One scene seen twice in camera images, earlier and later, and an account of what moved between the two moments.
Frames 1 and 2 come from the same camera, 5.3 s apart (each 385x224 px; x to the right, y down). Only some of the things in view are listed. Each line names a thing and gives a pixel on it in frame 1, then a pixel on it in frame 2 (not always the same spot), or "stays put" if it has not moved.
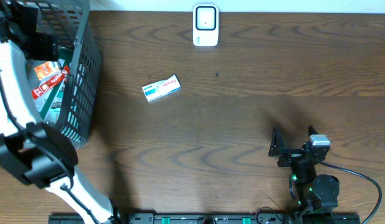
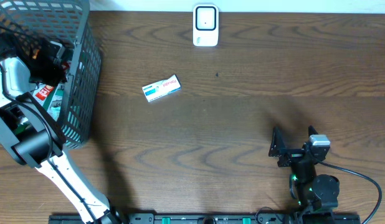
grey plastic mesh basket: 76,28 stays put
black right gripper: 292,155 stays put
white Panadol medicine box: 156,89 stays put
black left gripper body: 34,51 -> 40,78
